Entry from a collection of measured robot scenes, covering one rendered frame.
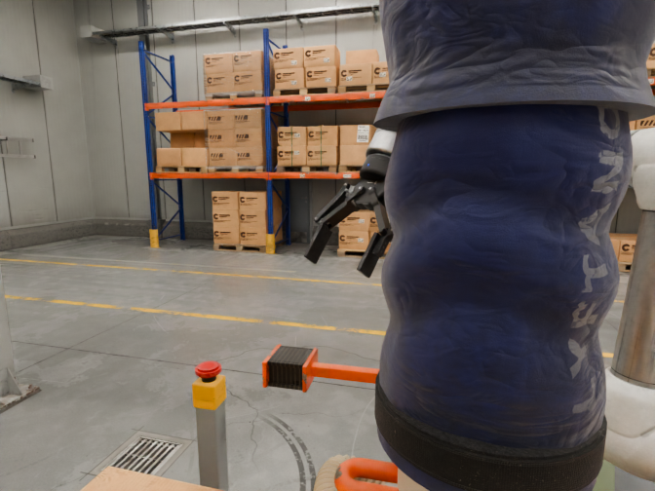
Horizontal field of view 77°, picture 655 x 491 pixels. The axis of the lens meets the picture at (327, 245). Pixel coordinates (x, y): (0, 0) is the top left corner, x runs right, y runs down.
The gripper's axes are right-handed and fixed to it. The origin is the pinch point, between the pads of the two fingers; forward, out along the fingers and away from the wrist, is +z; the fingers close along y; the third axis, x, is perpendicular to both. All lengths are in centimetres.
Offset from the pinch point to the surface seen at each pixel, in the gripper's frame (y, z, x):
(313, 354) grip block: 5.3, 15.9, -10.2
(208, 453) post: 46, 53, -32
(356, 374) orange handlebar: -3.0, 15.6, -14.0
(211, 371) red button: 45, 32, -19
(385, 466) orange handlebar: -22.5, 23.6, -1.7
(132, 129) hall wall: 1056, -259, -158
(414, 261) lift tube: -29.9, 4.7, 19.5
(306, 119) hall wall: 679, -417, -356
